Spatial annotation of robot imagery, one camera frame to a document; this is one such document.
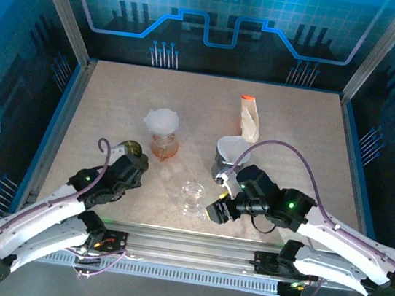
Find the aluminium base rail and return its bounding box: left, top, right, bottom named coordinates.
left=22, top=207, right=388, bottom=292

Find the green plastic coffee dripper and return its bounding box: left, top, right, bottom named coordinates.
left=119, top=138, right=146, bottom=159

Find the orange glass carafe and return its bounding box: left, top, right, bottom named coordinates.
left=148, top=132, right=181, bottom=164

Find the blue table side rail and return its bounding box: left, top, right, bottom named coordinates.
left=319, top=94, right=395, bottom=251
left=16, top=53, right=98, bottom=213

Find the slotted grey cable duct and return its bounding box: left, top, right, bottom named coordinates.
left=34, top=247, right=285, bottom=296

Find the clear glass carafe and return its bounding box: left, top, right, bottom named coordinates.
left=177, top=179, right=212, bottom=221

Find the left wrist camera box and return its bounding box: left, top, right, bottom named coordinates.
left=107, top=142, right=129, bottom=160

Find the aluminium frame post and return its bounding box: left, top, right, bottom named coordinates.
left=15, top=0, right=101, bottom=69
left=338, top=0, right=395, bottom=112

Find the black control box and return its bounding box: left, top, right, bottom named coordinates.
left=275, top=279, right=304, bottom=296

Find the coffee filter pack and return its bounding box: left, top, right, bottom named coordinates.
left=235, top=94, right=265, bottom=145

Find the clear plastic funnel dripper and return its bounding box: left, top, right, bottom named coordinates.
left=141, top=105, right=183, bottom=139

